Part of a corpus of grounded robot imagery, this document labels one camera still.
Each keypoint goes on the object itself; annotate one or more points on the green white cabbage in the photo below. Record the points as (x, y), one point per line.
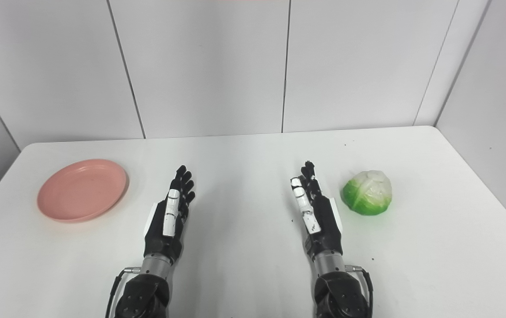
(368, 193)

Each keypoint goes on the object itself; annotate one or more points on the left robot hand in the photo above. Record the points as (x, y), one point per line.
(164, 229)

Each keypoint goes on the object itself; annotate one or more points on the pink plate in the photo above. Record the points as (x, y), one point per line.
(82, 190)

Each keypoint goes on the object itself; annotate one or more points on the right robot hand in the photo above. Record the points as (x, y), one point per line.
(321, 221)

